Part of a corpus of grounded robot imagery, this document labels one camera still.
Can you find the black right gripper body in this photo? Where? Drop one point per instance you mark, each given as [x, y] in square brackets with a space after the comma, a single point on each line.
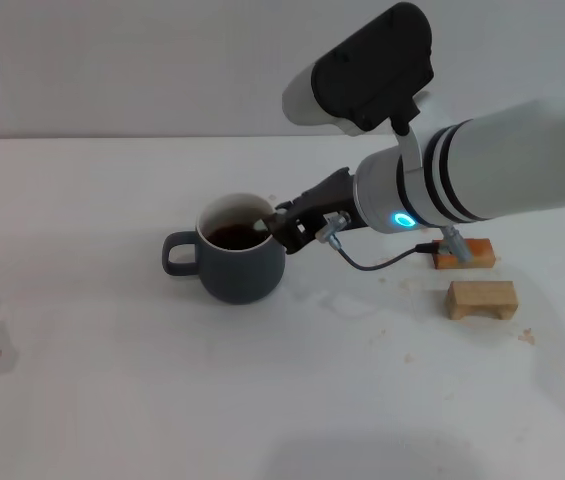
[327, 200]

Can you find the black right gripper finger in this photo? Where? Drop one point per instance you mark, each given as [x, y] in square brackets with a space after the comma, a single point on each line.
[287, 232]
[284, 206]

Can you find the dark grey ceramic cup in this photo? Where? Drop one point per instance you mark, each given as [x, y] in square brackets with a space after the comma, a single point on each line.
[242, 275]

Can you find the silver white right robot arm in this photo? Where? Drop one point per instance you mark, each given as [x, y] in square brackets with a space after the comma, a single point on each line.
[487, 170]

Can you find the dark brown coffee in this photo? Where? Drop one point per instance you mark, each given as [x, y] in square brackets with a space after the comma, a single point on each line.
[232, 237]

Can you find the orange stained wooden block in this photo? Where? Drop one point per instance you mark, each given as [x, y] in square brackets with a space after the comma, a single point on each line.
[479, 252]

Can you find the pale notched wooden block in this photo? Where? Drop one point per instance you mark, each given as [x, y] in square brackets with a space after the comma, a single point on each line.
[482, 297]

